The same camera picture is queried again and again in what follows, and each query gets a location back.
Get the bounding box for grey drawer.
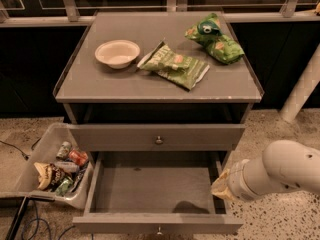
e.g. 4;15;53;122
73;151;242;235
70;124;244;151

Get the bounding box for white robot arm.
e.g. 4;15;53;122
211;45;320;201

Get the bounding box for grey wooden drawer cabinet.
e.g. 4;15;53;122
52;11;265;158

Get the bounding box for green chip bag flat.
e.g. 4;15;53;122
137;41;210;90

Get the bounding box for orange soda can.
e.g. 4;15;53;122
69;149;88;166

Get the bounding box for green snack packet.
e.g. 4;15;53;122
55;177;73;196

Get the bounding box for green chip bag crumpled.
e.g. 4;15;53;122
185;13;245;65

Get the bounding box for green soda can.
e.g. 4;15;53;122
56;141;72;160

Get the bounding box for clear plastic bin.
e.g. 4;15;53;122
1;123;93;209

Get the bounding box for white paper bowl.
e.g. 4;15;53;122
95;40;140;69

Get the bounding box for brown snack bag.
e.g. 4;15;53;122
34;162;67;190

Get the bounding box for metal window railing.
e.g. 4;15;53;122
0;0;319;27

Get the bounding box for blue cable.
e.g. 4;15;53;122
20;200;76;240

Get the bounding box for black cable with plug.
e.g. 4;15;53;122
0;140;30;161

